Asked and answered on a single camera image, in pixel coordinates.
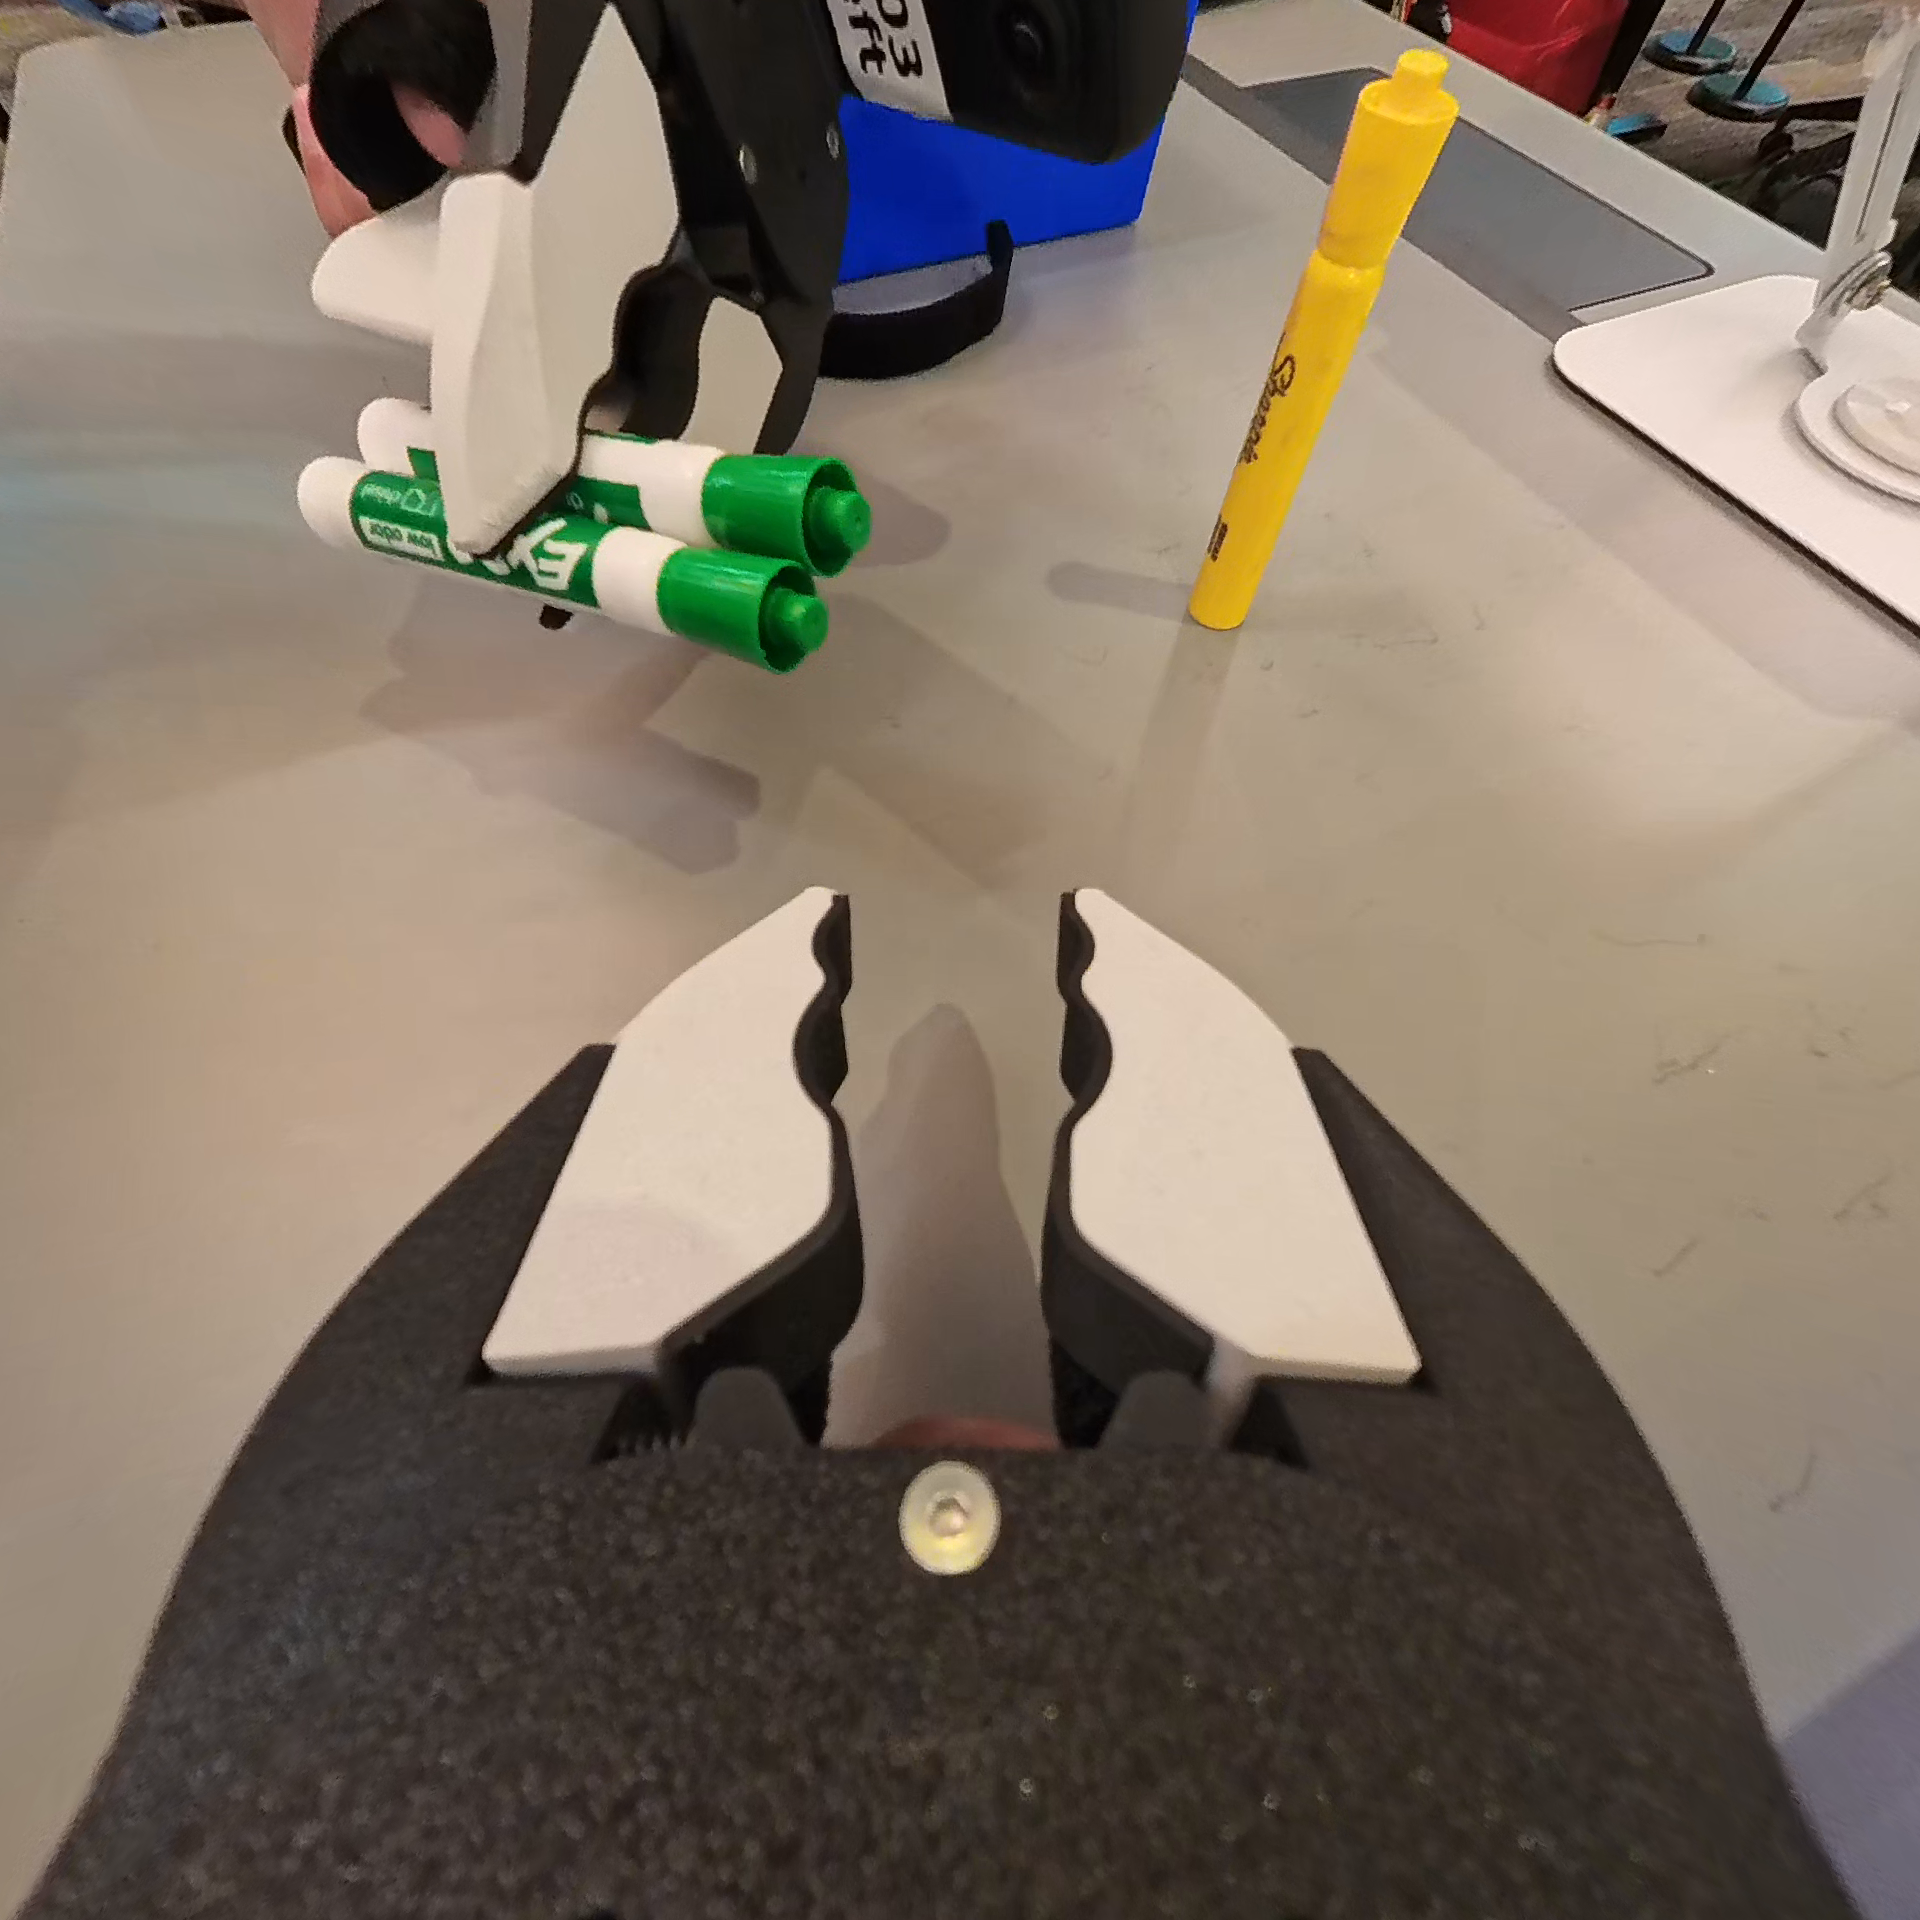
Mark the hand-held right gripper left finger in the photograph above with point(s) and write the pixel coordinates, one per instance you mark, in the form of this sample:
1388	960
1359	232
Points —
677	1187

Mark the yellow highlighter marker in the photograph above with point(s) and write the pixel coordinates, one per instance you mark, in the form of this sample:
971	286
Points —
1317	343

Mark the green dry erase marker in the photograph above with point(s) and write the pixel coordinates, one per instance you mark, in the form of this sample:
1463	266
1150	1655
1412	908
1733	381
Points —
722	593
764	504

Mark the grey desk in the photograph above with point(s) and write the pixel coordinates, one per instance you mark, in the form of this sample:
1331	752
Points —
1352	826

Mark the red bin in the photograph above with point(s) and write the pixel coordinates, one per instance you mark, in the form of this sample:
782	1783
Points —
1546	44

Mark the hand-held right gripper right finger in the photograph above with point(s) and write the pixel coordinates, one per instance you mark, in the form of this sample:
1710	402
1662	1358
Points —
1230	1187

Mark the person's left hand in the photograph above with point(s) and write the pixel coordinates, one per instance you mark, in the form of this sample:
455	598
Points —
340	199

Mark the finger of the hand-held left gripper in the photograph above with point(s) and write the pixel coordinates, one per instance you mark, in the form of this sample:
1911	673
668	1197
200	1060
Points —
554	296

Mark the blue plastic bin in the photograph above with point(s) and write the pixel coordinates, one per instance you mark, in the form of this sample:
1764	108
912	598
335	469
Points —
991	183

